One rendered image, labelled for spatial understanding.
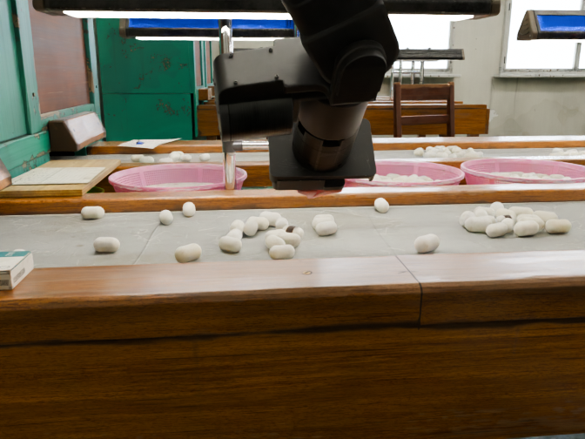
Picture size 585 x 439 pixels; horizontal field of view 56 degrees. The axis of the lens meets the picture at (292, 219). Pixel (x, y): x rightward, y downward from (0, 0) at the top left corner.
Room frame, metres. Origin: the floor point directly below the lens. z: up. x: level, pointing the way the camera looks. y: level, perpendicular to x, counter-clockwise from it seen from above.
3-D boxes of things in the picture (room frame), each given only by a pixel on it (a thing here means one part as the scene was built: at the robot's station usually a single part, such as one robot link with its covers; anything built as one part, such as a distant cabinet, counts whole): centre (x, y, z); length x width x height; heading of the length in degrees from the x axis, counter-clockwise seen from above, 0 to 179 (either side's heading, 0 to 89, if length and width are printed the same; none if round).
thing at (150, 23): (1.37, 0.08, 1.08); 0.62 x 0.08 x 0.07; 96
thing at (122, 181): (1.08, 0.22, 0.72); 0.27 x 0.27 x 0.10
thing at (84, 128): (1.39, 0.53, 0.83); 0.30 x 0.06 x 0.07; 6
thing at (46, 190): (1.06, 0.44, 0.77); 0.33 x 0.15 x 0.01; 6
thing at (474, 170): (1.15, -0.49, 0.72); 0.27 x 0.27 x 0.10
